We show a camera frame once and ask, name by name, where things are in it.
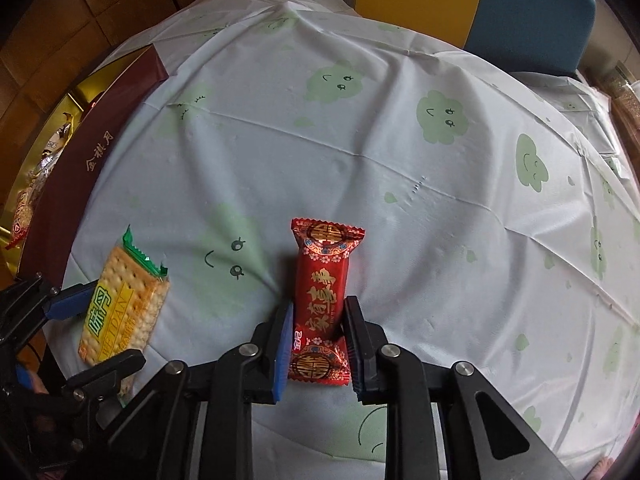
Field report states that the gold maroon tin box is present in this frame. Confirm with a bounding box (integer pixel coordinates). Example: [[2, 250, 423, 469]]
[[0, 44, 170, 286]]

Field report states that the woven tissue box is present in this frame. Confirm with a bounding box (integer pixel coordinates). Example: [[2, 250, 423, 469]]
[[605, 62, 640, 111]]

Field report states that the yellow green cracker packet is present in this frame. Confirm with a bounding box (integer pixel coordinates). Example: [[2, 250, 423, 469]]
[[77, 225, 171, 398]]

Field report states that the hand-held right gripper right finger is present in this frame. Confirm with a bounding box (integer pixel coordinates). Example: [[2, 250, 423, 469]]
[[342, 296, 576, 480]]

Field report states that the white green-print tablecloth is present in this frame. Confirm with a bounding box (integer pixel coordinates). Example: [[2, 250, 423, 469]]
[[30, 0, 640, 480]]

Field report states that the red gold festive snack packet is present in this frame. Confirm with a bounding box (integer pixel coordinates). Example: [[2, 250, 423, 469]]
[[287, 217, 366, 386]]

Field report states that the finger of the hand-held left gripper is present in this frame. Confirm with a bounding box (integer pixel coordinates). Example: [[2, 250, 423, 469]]
[[0, 274, 101, 356], [62, 349, 147, 428]]

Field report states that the grey yellow blue chair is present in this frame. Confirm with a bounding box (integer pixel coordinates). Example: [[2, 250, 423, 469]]
[[267, 0, 597, 78]]

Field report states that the silver foil snack packet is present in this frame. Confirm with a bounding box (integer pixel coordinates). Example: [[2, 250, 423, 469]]
[[37, 152, 63, 181]]

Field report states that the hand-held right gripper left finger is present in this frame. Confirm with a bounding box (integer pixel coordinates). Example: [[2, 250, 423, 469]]
[[102, 301, 296, 480]]

